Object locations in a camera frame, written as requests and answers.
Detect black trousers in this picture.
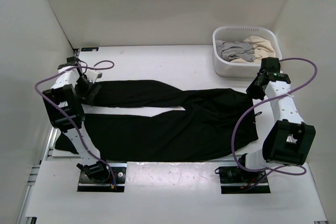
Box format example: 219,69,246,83
54,79,260,162

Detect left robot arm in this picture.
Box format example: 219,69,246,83
42,57,110,183

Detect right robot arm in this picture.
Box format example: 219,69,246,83
236,58,316,182

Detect small dark label sticker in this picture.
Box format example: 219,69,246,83
81,47,99,52

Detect beige garment in basket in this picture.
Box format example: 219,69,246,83
232,36,276,63

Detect grey garment in basket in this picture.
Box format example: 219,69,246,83
215,40,255,62

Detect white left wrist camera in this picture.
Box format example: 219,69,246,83
85,69,102,83

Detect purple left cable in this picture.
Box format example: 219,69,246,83
35,60,118,189

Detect purple cable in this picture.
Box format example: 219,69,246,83
232,57,321,176
35,60,118,189

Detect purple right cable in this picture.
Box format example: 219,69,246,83
232,57,321,176

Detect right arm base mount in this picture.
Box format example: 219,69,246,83
214,166,271,195

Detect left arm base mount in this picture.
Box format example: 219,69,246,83
77,163,127,193

